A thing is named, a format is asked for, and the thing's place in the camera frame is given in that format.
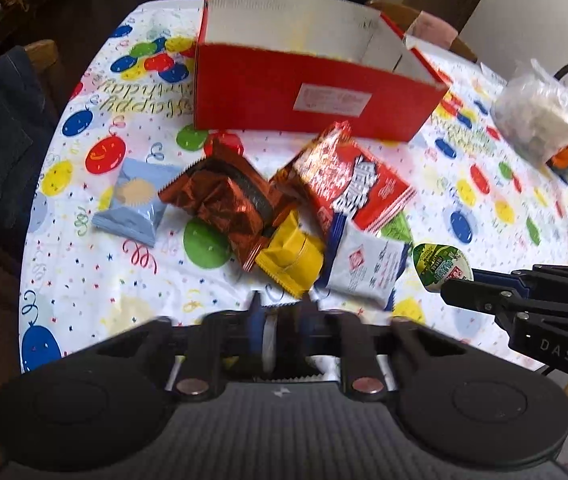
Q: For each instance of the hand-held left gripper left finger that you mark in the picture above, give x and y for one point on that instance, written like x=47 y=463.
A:
x=255 y=330

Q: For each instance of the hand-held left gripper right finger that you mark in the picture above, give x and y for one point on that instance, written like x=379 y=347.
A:
x=309 y=332

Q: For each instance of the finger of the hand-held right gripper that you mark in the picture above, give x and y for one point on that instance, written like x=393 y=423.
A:
x=479 y=295
x=564 y=275

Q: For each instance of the thin foil snack packet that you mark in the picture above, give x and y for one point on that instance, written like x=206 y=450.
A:
x=270 y=337

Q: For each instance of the green jelly cup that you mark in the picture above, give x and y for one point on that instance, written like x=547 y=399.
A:
x=436 y=265

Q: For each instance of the yellow snack packet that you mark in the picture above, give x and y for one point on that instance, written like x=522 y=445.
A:
x=291 y=255

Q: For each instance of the white blue-edged snack packet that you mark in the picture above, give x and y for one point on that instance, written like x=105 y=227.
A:
x=364 y=265

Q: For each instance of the green snack bar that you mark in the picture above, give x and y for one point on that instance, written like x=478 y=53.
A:
x=399 y=227

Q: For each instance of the copper foil snack packet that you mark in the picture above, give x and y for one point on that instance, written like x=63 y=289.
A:
x=223 y=200

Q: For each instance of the red snack packet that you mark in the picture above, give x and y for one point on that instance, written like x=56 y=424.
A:
x=359 y=185

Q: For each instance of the light blue cookie packet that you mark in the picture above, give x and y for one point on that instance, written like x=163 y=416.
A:
x=133 y=200

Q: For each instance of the red cardboard box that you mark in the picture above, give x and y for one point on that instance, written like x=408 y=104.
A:
x=264 y=90

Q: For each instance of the balloon print tablecloth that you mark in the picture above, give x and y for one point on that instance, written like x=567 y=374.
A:
x=113 y=280

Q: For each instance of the plastic bag with white plush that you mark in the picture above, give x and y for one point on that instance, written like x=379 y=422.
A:
x=534 y=115

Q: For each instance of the pink towel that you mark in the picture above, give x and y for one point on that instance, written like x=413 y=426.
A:
x=434 y=27

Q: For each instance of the wooden dining chair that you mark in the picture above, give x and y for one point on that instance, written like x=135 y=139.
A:
x=399 y=12

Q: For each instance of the wooden chair with jeans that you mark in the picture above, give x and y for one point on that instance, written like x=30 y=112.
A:
x=46 y=57

